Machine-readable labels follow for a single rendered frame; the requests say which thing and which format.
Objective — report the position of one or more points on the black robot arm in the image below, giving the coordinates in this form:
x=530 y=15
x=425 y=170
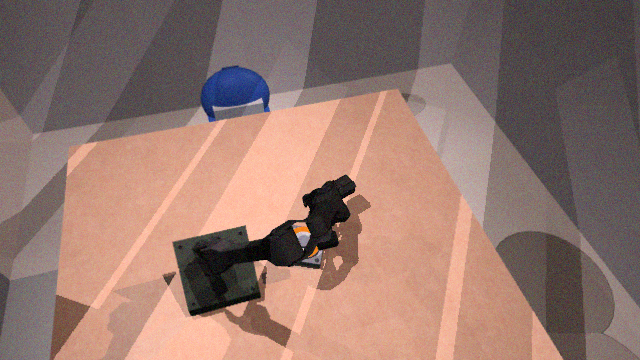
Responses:
x=281 y=247

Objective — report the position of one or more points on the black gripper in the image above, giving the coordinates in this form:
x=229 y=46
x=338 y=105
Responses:
x=330 y=240

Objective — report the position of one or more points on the orange round plate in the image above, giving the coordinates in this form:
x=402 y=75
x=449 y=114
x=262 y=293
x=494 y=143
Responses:
x=304 y=231

